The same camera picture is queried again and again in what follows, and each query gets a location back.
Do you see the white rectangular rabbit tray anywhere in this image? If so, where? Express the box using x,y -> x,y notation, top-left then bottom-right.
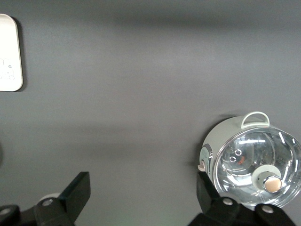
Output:
0,13 -> 24,92

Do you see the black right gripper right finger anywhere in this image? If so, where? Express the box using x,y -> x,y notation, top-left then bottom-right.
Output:
189,171 -> 296,226

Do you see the pale green electric cooking pot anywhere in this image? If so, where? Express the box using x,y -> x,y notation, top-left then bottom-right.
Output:
197,111 -> 271,182

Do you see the glass pot lid with knob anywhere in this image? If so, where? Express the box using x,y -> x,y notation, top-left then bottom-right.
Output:
213,126 -> 301,211

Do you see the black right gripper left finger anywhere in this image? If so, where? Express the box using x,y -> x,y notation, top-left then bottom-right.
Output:
0,171 -> 91,226

